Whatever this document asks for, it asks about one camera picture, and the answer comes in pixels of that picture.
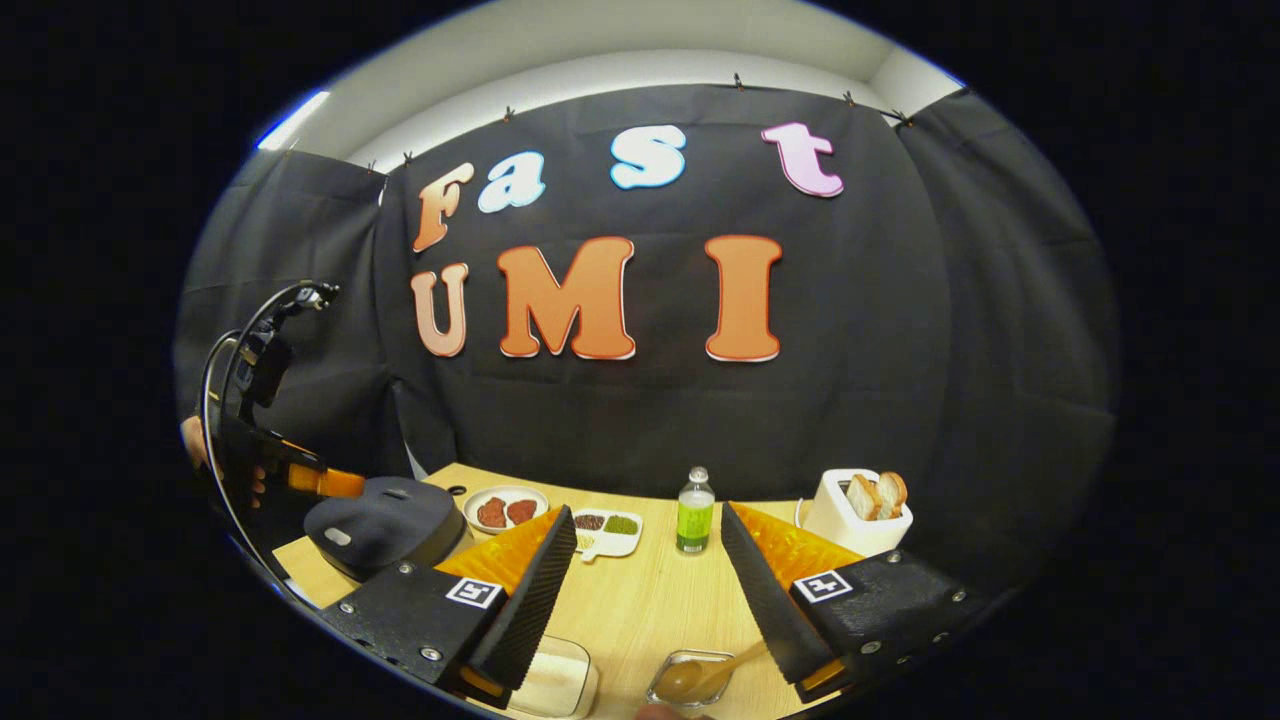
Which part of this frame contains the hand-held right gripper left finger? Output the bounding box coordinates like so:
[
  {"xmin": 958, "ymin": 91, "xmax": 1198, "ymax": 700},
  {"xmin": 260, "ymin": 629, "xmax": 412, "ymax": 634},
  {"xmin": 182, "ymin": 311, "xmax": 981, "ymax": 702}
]
[{"xmin": 320, "ymin": 503, "xmax": 579, "ymax": 706}]

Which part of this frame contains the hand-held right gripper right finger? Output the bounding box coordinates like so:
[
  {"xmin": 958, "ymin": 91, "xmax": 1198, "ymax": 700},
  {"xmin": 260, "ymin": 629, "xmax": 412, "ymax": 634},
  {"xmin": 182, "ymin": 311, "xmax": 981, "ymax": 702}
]
[{"xmin": 720, "ymin": 500, "xmax": 1001, "ymax": 704}]

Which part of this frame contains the silver black rice cooker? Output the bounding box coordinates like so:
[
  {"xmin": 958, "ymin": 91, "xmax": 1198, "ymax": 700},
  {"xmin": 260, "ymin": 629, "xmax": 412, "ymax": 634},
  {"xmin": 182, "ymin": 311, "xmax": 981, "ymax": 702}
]
[{"xmin": 303, "ymin": 477, "xmax": 468, "ymax": 583}]

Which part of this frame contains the metal wire chopstick holder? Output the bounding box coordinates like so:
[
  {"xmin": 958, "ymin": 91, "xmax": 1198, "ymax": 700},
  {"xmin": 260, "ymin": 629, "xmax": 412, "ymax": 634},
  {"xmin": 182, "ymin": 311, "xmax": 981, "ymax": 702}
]
[{"xmin": 645, "ymin": 650, "xmax": 738, "ymax": 709}]

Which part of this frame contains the wooden spoon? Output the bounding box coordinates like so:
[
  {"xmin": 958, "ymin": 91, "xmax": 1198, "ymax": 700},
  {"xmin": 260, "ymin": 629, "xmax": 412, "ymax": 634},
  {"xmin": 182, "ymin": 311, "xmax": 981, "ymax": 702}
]
[{"xmin": 655, "ymin": 640, "xmax": 771, "ymax": 701}]

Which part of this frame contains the white plate with red meat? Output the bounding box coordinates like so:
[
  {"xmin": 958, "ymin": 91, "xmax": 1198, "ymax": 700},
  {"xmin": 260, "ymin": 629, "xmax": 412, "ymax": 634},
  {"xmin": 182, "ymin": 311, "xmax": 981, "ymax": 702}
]
[{"xmin": 462, "ymin": 485, "xmax": 550, "ymax": 536}]

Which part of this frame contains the white toaster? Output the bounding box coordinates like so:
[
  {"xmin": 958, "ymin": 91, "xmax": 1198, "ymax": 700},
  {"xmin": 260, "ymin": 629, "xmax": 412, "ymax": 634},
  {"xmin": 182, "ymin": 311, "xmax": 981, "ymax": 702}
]
[{"xmin": 800, "ymin": 468, "xmax": 914, "ymax": 558}]

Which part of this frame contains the white divided bean dish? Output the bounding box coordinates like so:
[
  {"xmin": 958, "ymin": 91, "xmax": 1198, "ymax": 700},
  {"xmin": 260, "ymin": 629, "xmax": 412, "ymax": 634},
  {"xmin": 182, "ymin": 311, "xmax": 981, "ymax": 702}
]
[{"xmin": 570, "ymin": 508, "xmax": 644, "ymax": 563}]

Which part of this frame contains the green label bottle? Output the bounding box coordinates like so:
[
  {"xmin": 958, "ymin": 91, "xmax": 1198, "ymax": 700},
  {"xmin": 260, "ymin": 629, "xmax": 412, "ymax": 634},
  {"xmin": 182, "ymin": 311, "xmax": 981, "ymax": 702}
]
[{"xmin": 676, "ymin": 466, "xmax": 716, "ymax": 556}]

